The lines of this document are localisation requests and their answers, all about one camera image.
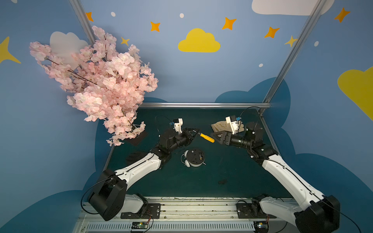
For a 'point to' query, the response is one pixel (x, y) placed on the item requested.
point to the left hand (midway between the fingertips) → (201, 128)
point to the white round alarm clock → (194, 157)
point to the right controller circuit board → (261, 226)
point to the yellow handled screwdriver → (206, 137)
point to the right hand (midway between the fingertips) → (215, 134)
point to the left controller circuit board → (139, 225)
